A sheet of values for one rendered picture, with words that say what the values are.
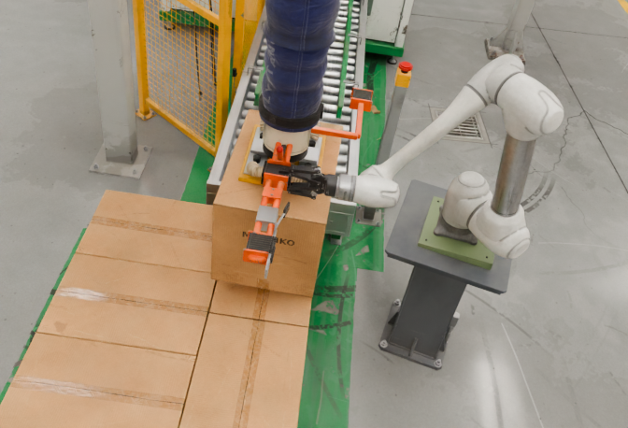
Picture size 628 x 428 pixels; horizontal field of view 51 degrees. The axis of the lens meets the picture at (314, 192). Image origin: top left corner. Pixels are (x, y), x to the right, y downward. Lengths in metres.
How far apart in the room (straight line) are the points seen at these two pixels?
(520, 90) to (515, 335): 1.73
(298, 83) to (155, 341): 1.10
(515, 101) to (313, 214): 0.77
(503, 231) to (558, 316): 1.33
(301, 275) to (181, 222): 0.73
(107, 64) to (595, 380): 2.96
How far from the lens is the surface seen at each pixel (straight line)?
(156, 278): 2.76
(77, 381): 2.52
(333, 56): 4.21
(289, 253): 2.39
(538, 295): 3.83
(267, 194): 2.13
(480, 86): 2.24
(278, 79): 2.20
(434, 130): 2.25
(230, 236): 2.39
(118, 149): 4.04
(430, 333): 3.18
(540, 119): 2.14
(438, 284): 2.93
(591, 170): 4.88
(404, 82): 3.29
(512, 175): 2.36
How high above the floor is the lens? 2.65
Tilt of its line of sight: 42 degrees down
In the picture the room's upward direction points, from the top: 9 degrees clockwise
